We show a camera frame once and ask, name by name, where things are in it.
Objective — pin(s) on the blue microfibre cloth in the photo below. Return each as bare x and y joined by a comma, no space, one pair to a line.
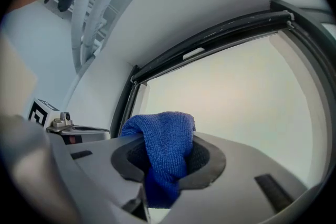
162,144

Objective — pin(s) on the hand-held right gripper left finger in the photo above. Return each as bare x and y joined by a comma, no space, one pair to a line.
99,165

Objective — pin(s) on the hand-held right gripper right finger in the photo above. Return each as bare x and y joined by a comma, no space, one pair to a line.
236,186

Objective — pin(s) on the white insulated ceiling pipe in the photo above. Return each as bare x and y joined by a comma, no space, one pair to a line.
99,8
78,21

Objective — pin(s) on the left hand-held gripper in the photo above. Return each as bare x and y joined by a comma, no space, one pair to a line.
44,115

